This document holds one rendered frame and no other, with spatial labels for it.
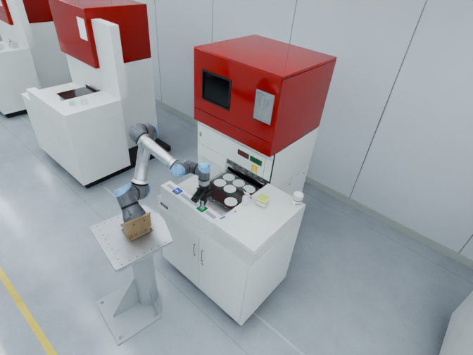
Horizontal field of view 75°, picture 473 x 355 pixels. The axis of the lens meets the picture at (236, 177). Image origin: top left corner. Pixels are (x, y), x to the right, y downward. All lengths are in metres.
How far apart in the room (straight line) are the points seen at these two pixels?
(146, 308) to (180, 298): 0.28
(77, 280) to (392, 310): 2.76
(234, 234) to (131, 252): 0.67
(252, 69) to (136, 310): 2.07
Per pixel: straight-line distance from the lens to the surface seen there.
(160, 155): 1.94
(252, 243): 1.99
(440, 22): 3.25
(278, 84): 2.06
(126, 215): 2.14
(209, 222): 2.12
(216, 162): 2.79
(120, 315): 2.87
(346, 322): 3.01
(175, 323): 2.78
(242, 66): 2.21
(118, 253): 2.17
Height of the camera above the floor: 2.45
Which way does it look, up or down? 37 degrees down
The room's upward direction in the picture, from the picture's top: 6 degrees clockwise
